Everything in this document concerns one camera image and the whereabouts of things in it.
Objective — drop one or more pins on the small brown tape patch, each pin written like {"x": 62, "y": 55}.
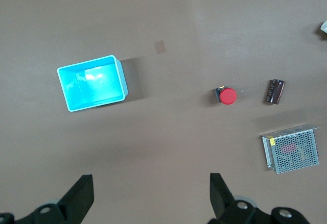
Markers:
{"x": 160, "y": 47}

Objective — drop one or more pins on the cyan plastic bin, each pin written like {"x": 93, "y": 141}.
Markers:
{"x": 97, "y": 86}

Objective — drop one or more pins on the red push button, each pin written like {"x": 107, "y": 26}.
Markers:
{"x": 228, "y": 96}

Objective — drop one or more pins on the perforated metal power supply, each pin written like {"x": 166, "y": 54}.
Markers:
{"x": 293, "y": 150}

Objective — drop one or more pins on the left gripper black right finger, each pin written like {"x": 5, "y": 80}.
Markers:
{"x": 224, "y": 208}

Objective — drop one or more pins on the metal fitting white ends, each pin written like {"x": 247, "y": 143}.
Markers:
{"x": 324, "y": 27}

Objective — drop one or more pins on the dark brown capacitor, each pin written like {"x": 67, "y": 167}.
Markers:
{"x": 274, "y": 92}

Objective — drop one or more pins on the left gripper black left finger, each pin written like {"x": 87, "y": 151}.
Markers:
{"x": 74, "y": 203}

